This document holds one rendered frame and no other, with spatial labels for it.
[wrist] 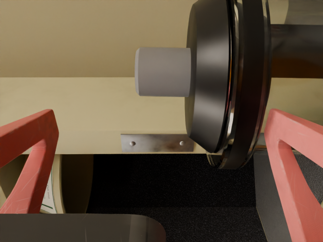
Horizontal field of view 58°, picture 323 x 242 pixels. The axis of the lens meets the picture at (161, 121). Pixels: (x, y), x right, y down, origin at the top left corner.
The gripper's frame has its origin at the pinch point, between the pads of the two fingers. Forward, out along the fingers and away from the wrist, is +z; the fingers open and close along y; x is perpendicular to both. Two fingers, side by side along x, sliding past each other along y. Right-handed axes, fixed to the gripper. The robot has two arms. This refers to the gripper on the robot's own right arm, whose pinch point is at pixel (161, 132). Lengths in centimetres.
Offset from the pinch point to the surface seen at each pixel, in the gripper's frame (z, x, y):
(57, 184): 14.0, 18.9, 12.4
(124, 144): 11.7, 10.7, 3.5
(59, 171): 14.9, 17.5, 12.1
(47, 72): 55, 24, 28
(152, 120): 13.5, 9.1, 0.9
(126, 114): 14.5, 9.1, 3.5
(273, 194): 21.1, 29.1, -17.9
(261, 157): 28.7, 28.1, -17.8
